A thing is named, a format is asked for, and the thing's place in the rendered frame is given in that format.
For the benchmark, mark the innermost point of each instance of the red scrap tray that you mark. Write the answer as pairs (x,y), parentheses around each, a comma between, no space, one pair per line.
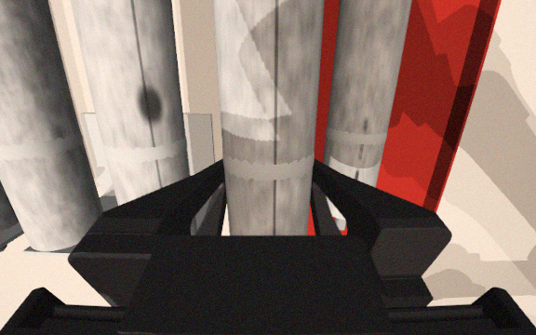
(445,48)

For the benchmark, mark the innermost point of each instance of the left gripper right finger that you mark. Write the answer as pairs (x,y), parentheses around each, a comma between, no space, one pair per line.
(403,238)

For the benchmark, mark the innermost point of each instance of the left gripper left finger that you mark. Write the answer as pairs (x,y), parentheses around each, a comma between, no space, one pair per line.
(171,209)

